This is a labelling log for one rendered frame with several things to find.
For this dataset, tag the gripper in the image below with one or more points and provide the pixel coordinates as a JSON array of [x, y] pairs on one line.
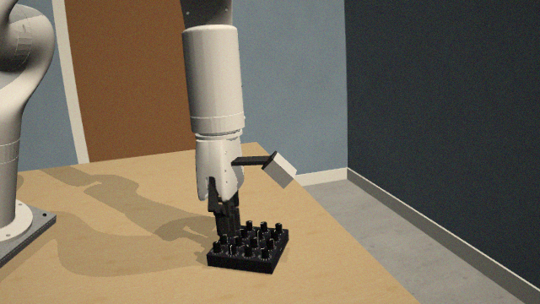
[[216, 176]]

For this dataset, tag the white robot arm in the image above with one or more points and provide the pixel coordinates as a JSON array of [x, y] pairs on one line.
[[213, 81]]

